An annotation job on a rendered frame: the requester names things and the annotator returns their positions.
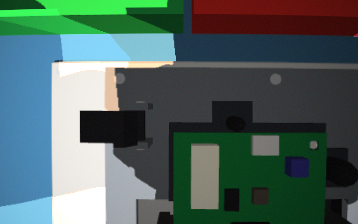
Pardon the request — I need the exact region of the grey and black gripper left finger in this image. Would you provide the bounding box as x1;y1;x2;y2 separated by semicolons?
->
157;212;174;224

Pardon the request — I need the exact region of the green circuit board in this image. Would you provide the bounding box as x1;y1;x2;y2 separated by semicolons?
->
173;132;327;224

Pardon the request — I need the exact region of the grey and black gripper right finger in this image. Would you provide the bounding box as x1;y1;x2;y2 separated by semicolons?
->
324;211;352;224

